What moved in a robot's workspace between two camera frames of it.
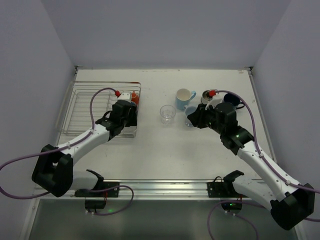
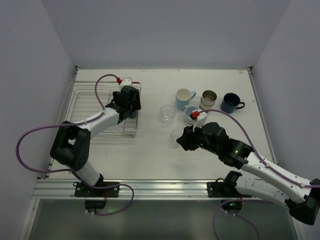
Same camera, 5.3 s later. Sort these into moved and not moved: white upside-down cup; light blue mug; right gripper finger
Moved: right gripper finger
Not moved: white upside-down cup; light blue mug
